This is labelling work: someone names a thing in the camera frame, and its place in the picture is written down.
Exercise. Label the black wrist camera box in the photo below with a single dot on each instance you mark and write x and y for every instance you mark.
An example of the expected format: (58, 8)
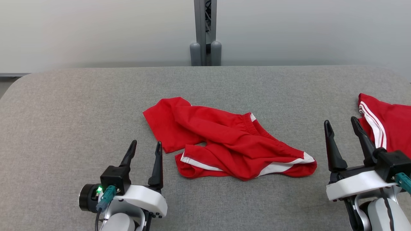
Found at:
(393, 163)
(115, 179)

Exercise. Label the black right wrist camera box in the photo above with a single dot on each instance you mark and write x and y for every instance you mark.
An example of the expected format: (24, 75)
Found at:
(393, 163)

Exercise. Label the grey metal post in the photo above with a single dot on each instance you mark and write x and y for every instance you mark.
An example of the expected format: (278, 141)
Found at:
(205, 22)

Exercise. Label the red white sports shorts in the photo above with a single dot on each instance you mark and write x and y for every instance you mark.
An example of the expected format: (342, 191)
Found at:
(231, 141)

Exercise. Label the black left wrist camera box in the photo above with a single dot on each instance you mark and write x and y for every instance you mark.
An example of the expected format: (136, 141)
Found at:
(115, 179)

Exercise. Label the red white basketball jersey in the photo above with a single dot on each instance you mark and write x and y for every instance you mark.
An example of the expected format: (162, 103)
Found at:
(393, 125)

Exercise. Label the grey rounded post bumper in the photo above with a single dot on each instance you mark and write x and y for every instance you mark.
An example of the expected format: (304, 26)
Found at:
(195, 54)
(216, 54)

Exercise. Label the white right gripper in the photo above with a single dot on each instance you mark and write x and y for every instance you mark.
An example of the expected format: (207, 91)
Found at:
(356, 187)

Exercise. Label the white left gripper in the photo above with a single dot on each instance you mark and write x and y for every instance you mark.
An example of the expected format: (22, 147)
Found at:
(144, 200)

